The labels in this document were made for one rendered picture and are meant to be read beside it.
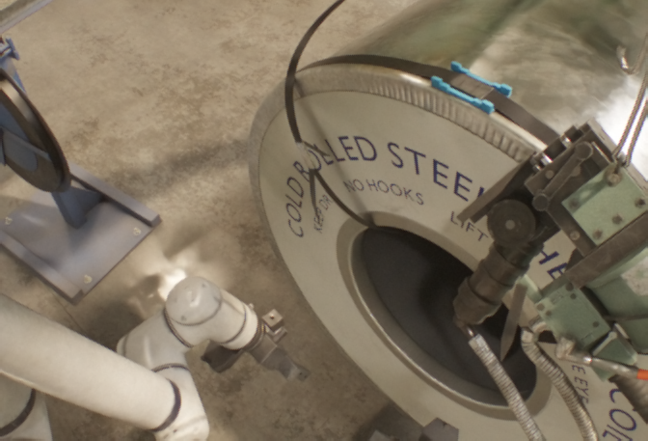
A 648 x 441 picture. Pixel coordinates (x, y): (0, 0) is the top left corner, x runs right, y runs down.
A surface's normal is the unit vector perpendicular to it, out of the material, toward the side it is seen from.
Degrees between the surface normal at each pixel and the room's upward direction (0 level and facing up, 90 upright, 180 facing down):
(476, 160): 90
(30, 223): 0
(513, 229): 58
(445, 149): 90
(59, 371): 81
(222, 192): 0
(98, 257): 0
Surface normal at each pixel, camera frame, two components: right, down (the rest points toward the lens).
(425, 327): 0.16, -0.49
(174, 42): -0.06, -0.67
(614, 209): -0.48, 0.19
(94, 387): 0.72, 0.36
